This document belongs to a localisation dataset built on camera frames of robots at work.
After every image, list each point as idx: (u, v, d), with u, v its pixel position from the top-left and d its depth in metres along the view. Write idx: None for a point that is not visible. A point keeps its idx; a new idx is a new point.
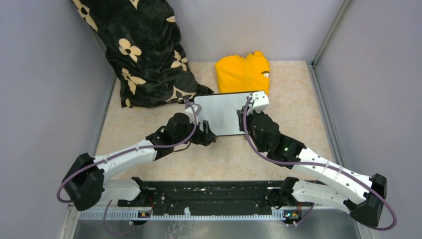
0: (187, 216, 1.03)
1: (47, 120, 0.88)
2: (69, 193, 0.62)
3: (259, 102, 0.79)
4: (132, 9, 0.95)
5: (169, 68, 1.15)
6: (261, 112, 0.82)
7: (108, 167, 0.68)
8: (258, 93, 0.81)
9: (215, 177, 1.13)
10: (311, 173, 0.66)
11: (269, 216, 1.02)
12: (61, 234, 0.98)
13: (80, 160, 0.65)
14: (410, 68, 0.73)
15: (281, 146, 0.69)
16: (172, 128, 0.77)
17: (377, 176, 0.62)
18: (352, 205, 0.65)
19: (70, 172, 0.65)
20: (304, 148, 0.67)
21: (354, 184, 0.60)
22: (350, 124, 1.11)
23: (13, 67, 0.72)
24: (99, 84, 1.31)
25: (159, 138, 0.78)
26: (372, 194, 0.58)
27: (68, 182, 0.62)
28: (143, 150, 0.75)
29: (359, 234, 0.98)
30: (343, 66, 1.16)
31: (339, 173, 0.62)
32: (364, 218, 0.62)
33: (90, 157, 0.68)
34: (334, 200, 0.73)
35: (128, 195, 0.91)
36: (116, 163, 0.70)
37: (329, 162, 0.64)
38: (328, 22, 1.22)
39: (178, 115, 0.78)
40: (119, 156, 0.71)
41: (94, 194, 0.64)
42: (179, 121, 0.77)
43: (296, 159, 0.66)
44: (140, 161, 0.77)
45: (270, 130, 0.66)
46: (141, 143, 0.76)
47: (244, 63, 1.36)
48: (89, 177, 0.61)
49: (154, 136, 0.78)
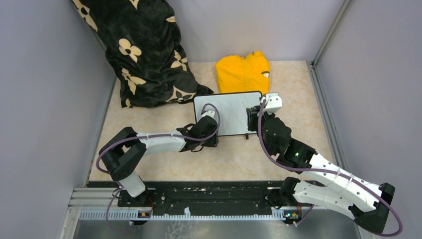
0: (187, 216, 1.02)
1: (47, 121, 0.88)
2: (108, 162, 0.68)
3: (272, 104, 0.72)
4: (132, 9, 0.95)
5: (169, 68, 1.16)
6: (272, 114, 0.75)
7: (149, 144, 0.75)
8: (271, 95, 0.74)
9: (215, 177, 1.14)
10: (321, 179, 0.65)
11: (269, 216, 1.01)
12: (61, 234, 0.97)
13: (125, 132, 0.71)
14: (410, 69, 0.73)
15: (291, 150, 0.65)
16: (203, 125, 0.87)
17: (386, 184, 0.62)
18: (357, 211, 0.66)
19: (112, 141, 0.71)
20: (315, 154, 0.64)
21: (365, 193, 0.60)
22: (350, 124, 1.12)
23: (13, 67, 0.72)
24: (99, 83, 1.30)
25: (188, 133, 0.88)
26: (382, 204, 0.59)
27: (106, 154, 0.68)
28: (175, 138, 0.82)
29: (359, 234, 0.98)
30: (343, 66, 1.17)
31: (351, 181, 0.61)
32: (369, 224, 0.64)
33: (134, 131, 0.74)
34: (338, 204, 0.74)
35: (132, 190, 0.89)
36: (155, 142, 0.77)
37: (340, 169, 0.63)
38: (328, 22, 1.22)
39: (208, 117, 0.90)
40: (158, 137, 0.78)
41: (132, 167, 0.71)
42: (210, 121, 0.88)
43: (307, 166, 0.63)
44: (168, 147, 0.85)
45: (282, 135, 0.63)
46: (174, 132, 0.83)
47: (244, 63, 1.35)
48: (129, 151, 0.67)
49: (184, 130, 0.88)
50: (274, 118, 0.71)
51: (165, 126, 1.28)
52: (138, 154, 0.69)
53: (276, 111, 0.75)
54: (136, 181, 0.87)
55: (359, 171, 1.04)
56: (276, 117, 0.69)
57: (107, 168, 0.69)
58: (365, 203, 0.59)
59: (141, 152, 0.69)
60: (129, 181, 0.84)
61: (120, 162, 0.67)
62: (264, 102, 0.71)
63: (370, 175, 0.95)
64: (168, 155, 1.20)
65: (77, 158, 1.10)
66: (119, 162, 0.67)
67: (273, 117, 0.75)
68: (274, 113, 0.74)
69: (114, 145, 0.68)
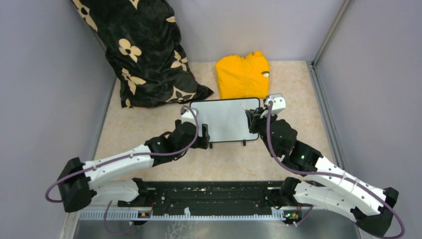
0: (187, 216, 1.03)
1: (46, 120, 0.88)
2: (61, 193, 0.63)
3: (277, 105, 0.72)
4: (132, 9, 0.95)
5: (169, 68, 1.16)
6: (275, 115, 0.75)
7: (96, 175, 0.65)
8: (275, 96, 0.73)
9: (216, 177, 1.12)
10: (326, 183, 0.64)
11: (269, 216, 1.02)
12: (61, 234, 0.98)
13: (72, 165, 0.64)
14: (410, 68, 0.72)
15: (296, 153, 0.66)
16: (179, 135, 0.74)
17: (390, 188, 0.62)
18: (360, 214, 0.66)
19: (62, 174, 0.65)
20: (321, 157, 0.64)
21: (369, 197, 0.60)
22: (351, 124, 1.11)
23: (13, 67, 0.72)
24: (99, 83, 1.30)
25: (160, 144, 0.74)
26: (386, 208, 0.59)
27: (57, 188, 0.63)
28: (137, 158, 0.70)
29: (359, 234, 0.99)
30: (343, 66, 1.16)
31: (356, 185, 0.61)
32: (370, 228, 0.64)
33: (82, 163, 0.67)
34: (339, 206, 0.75)
35: (124, 197, 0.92)
36: (105, 171, 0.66)
37: (346, 173, 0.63)
38: (328, 22, 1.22)
39: (185, 125, 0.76)
40: (109, 164, 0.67)
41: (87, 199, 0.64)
42: (187, 130, 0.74)
43: (313, 169, 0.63)
44: (134, 168, 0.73)
45: (289, 137, 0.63)
46: (139, 149, 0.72)
47: (244, 63, 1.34)
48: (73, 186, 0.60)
49: (155, 141, 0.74)
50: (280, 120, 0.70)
51: (165, 126, 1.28)
52: (84, 190, 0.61)
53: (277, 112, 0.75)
54: (119, 193, 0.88)
55: (359, 171, 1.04)
56: (282, 120, 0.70)
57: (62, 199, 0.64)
58: (369, 208, 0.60)
59: (85, 187, 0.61)
60: (112, 195, 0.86)
61: (69, 197, 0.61)
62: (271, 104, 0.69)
63: (370, 175, 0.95)
64: None
65: (77, 158, 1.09)
66: (68, 196, 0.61)
67: (276, 118, 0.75)
68: (277, 115, 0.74)
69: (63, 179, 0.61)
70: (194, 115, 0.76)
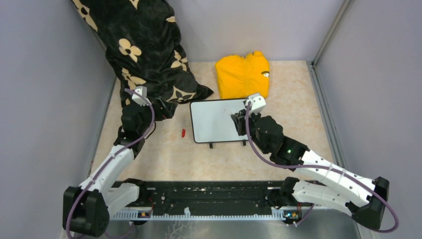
0: (187, 216, 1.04)
1: (47, 120, 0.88)
2: (79, 226, 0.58)
3: (256, 105, 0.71)
4: (132, 9, 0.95)
5: (169, 68, 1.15)
6: (258, 114, 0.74)
7: (100, 185, 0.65)
8: (254, 95, 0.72)
9: (215, 177, 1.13)
10: (315, 176, 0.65)
11: (269, 216, 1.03)
12: (61, 234, 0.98)
13: (70, 193, 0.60)
14: (410, 68, 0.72)
15: (283, 148, 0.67)
16: (130, 123, 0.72)
17: (379, 178, 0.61)
18: (354, 207, 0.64)
19: (66, 208, 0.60)
20: (307, 150, 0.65)
21: (357, 186, 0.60)
22: (350, 124, 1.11)
23: (14, 67, 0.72)
24: (99, 83, 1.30)
25: (126, 137, 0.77)
26: (375, 198, 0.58)
27: (72, 221, 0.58)
28: (120, 155, 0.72)
29: (359, 234, 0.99)
30: (343, 66, 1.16)
31: (343, 176, 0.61)
32: (366, 220, 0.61)
33: (76, 187, 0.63)
34: (335, 202, 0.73)
35: (131, 196, 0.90)
36: (105, 179, 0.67)
37: (333, 164, 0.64)
38: (328, 22, 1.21)
39: (124, 111, 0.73)
40: (103, 172, 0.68)
41: (104, 213, 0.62)
42: (131, 114, 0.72)
43: (299, 162, 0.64)
44: (122, 167, 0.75)
45: (274, 132, 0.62)
46: (113, 149, 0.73)
47: (244, 63, 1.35)
48: (88, 201, 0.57)
49: (120, 139, 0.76)
50: (266, 116, 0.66)
51: (165, 126, 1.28)
52: (99, 201, 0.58)
53: (261, 110, 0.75)
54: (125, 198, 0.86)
55: (359, 171, 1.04)
56: (267, 117, 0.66)
57: (82, 232, 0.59)
58: (358, 197, 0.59)
59: (99, 197, 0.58)
60: (121, 203, 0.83)
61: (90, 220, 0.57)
62: (250, 104, 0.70)
63: (370, 175, 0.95)
64: (168, 155, 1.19)
65: (76, 158, 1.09)
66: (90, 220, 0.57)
67: (260, 116, 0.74)
68: (260, 114, 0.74)
69: (74, 205, 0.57)
70: (139, 94, 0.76)
